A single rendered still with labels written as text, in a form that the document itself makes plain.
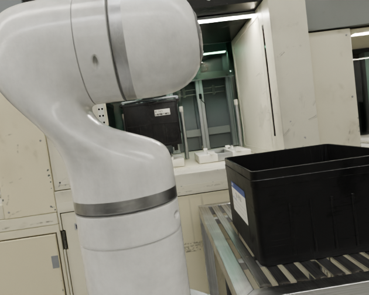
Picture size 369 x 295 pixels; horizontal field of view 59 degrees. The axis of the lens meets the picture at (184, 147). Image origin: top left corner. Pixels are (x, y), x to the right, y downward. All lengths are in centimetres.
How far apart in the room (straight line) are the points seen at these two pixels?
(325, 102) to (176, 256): 93
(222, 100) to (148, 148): 168
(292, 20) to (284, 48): 9
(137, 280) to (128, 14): 27
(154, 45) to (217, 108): 168
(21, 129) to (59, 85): 82
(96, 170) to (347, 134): 102
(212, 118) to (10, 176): 122
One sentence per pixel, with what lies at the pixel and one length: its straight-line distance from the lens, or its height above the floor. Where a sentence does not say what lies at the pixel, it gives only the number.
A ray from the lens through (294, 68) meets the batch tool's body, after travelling 112.
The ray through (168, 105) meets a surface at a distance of 128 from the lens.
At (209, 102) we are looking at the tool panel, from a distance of 200.
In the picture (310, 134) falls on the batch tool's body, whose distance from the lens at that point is 113.
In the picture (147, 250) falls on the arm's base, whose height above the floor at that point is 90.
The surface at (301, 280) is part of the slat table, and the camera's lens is 58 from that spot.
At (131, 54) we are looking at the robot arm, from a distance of 34.
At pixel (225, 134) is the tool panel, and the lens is 201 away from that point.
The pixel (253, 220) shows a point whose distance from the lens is 61.
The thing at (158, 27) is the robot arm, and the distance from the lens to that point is 34.
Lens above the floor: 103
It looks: 4 degrees down
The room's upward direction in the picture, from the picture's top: 8 degrees counter-clockwise
